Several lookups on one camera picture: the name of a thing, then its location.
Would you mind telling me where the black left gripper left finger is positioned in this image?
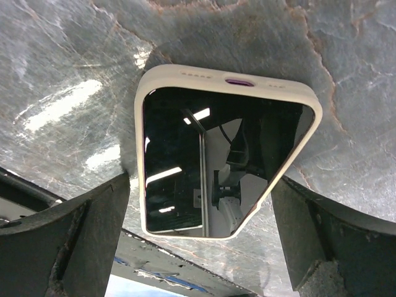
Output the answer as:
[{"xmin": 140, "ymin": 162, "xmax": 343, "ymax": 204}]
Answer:
[{"xmin": 1, "ymin": 173, "xmax": 130, "ymax": 296}]

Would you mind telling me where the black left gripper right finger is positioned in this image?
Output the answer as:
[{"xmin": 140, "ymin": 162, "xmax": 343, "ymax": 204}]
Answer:
[{"xmin": 271, "ymin": 176, "xmax": 395, "ymax": 296}]

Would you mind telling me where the pink-cased smartphone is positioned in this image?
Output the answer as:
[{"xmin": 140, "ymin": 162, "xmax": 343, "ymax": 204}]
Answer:
[{"xmin": 134, "ymin": 64, "xmax": 322, "ymax": 240}]

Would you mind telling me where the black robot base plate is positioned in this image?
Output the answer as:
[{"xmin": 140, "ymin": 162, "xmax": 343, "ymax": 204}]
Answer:
[{"xmin": 0, "ymin": 166, "xmax": 257, "ymax": 297}]

